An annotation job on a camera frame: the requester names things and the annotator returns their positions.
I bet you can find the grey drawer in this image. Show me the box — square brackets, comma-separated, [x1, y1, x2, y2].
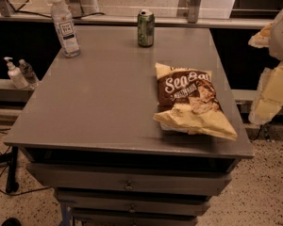
[73, 208, 197, 226]
[26, 163, 231, 196]
[56, 190, 210, 216]

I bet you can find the middle grey drawer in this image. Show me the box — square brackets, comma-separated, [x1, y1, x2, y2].
[56, 190, 210, 216]

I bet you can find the small clear bottle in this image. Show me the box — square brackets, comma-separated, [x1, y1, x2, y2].
[19, 59, 39, 87]

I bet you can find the green soda can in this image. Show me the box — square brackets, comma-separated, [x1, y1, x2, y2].
[138, 9, 155, 47]

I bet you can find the bottom grey drawer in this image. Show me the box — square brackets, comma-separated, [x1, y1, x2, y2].
[73, 208, 197, 226]

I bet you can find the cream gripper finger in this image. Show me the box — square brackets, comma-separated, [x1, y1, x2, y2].
[248, 61, 283, 125]
[248, 23, 273, 48]

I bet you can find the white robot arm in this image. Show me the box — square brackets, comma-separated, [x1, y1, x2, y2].
[248, 9, 283, 125]

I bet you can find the white pump dispenser bottle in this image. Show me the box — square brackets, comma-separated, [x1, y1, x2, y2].
[4, 56, 28, 89]

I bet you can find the clear plastic water bottle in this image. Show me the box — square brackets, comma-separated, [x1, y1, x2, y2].
[51, 0, 80, 57]

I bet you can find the black floor cable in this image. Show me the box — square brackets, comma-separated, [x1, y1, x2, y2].
[0, 120, 52, 197]

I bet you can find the top grey drawer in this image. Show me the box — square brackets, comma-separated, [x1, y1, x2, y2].
[26, 163, 231, 196]

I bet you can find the brown yellow chip bag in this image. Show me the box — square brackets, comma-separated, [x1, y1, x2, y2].
[153, 62, 238, 140]

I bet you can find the grey side shelf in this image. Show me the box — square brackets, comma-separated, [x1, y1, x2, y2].
[0, 79, 33, 103]

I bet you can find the black table leg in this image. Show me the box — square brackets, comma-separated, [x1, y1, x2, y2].
[6, 147, 19, 194]

